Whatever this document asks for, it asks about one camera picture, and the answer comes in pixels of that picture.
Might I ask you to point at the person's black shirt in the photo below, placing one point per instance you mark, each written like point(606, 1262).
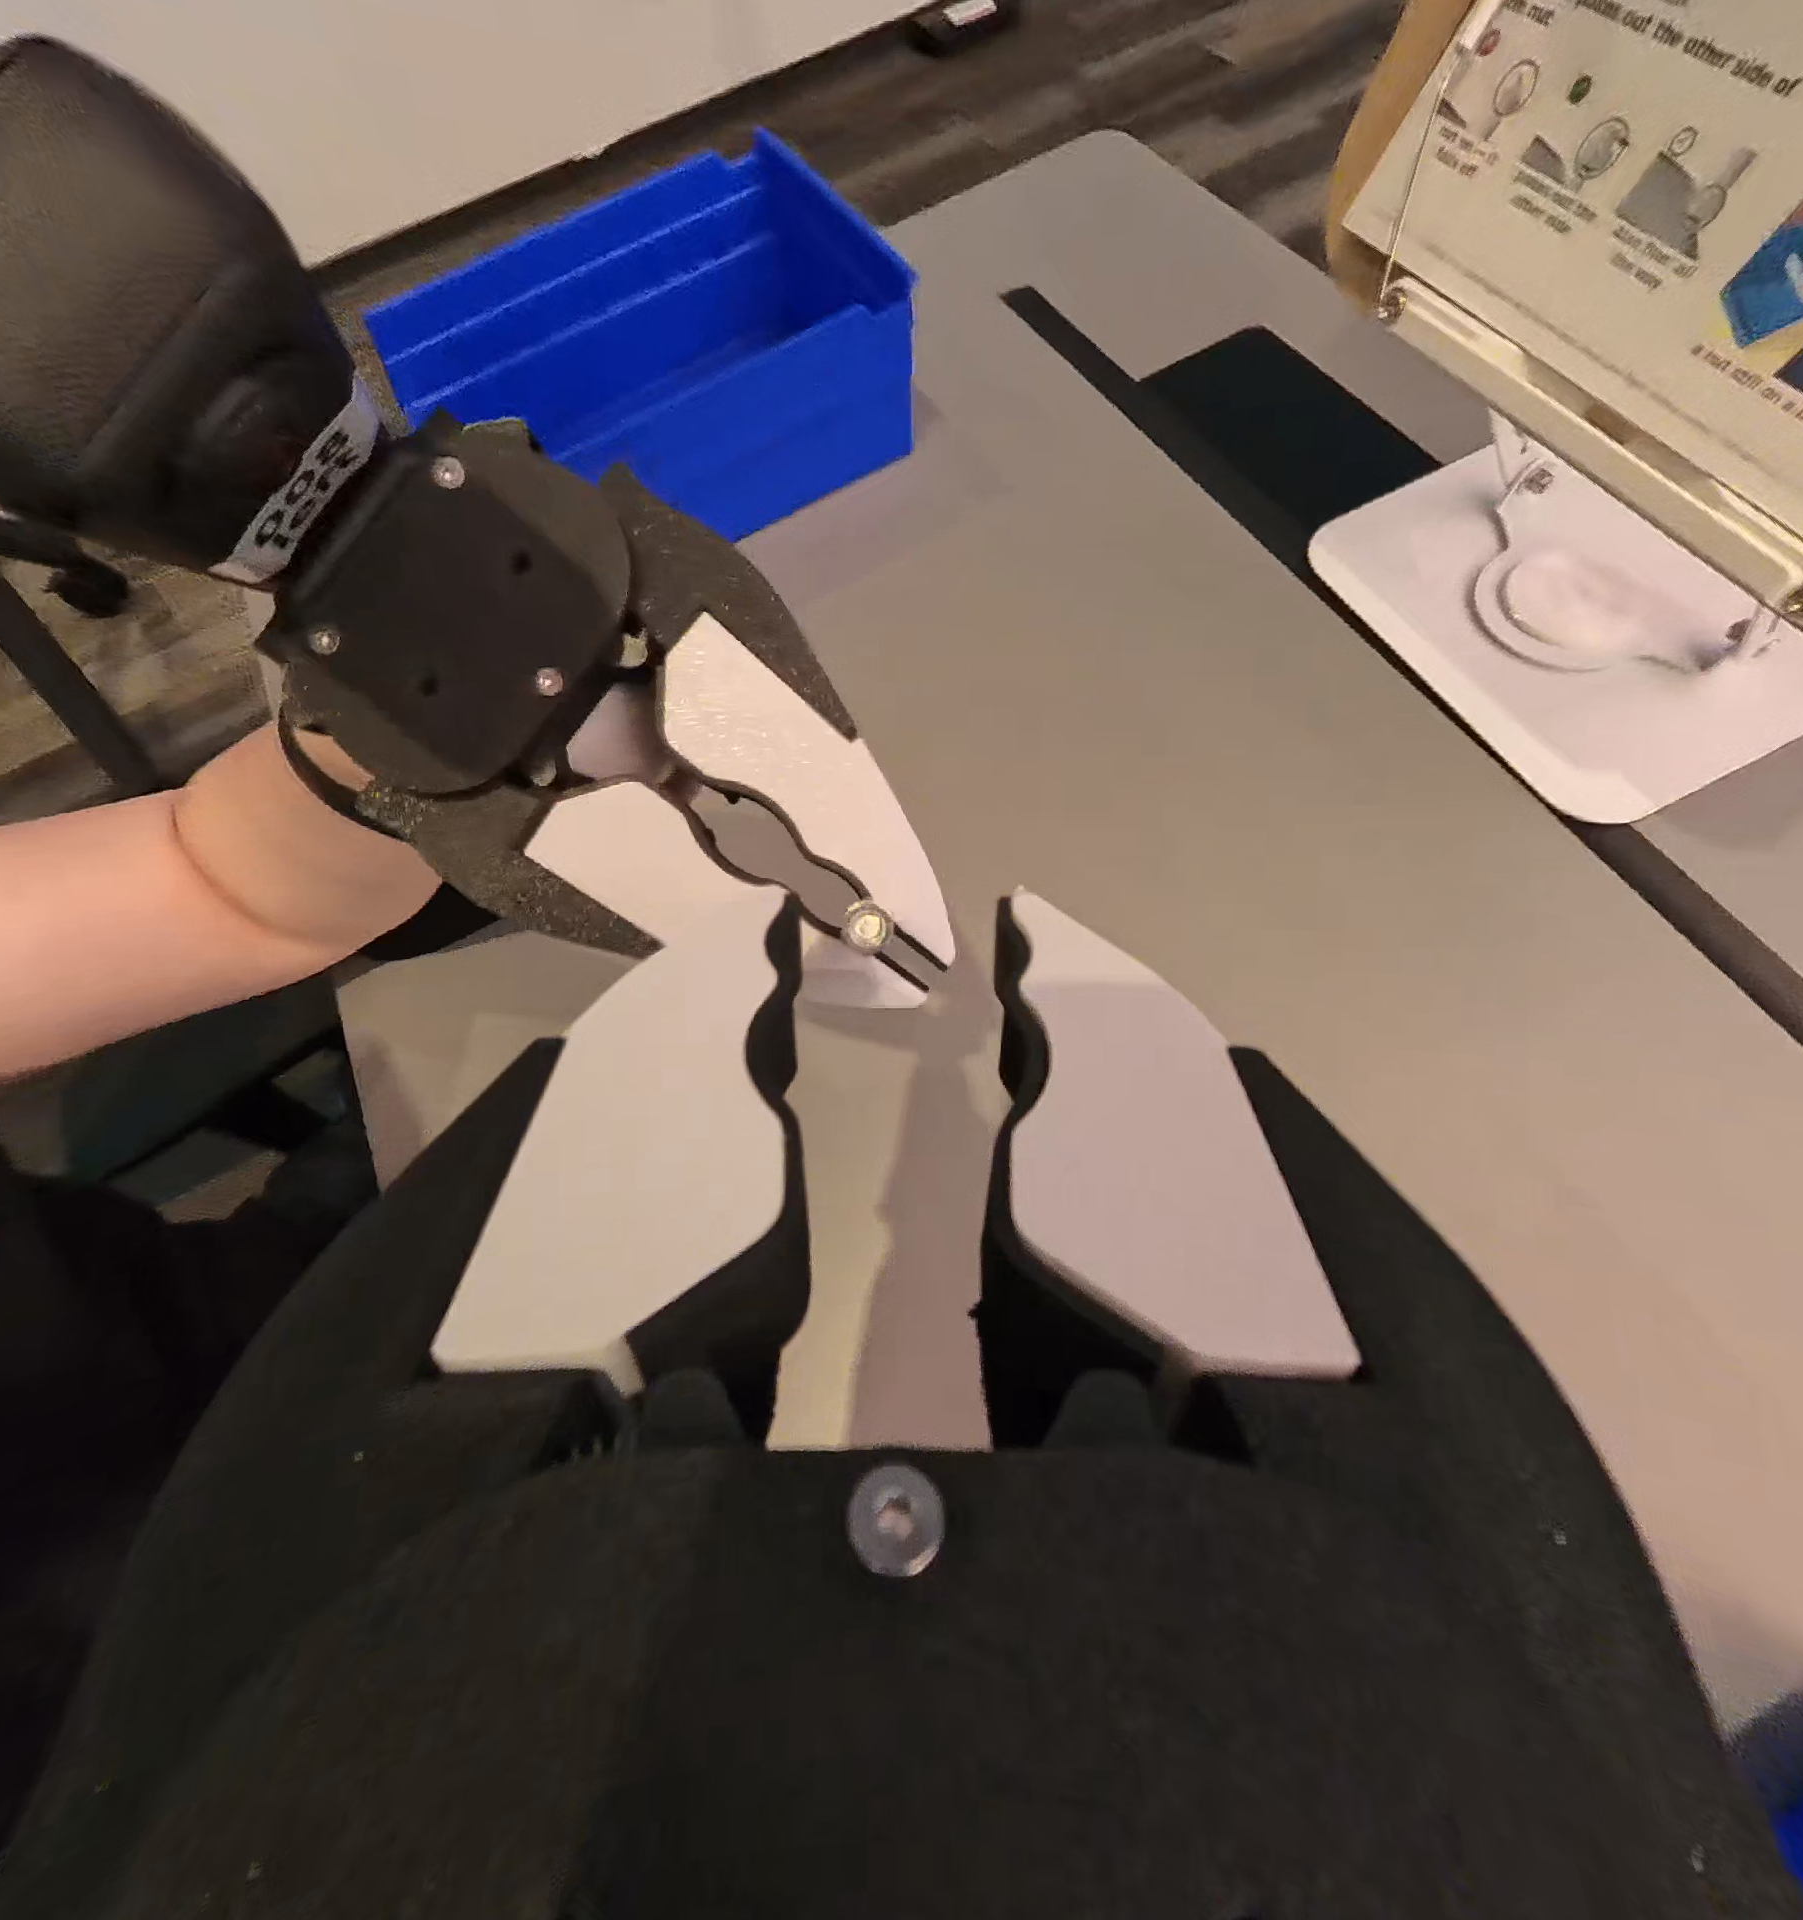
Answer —
point(30, 1426)

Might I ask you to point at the small black floor device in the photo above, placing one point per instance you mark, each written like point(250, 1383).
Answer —
point(960, 23)

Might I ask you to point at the dark rectangular panel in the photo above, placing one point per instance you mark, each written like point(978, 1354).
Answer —
point(1279, 428)

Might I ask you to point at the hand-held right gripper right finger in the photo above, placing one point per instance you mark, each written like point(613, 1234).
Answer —
point(1143, 1170)

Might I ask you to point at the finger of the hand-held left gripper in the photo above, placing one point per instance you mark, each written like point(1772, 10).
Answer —
point(784, 722)
point(601, 857)

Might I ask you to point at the person's left hand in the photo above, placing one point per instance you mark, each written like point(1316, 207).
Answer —
point(286, 871)

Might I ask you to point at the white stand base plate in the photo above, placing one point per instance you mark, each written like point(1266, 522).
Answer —
point(1441, 632)

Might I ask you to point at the black office chair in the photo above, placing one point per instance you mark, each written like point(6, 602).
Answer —
point(241, 1111)

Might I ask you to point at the grey desk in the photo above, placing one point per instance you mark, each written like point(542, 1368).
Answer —
point(1216, 840)

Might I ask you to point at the printed instruction board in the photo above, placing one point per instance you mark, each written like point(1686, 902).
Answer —
point(1667, 180)

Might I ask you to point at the steel bolt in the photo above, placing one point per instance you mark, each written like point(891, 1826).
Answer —
point(868, 929)

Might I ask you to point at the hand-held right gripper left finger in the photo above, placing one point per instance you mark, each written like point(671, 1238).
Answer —
point(615, 1202)

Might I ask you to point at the person's left forearm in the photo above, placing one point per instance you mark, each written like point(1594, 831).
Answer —
point(61, 963)

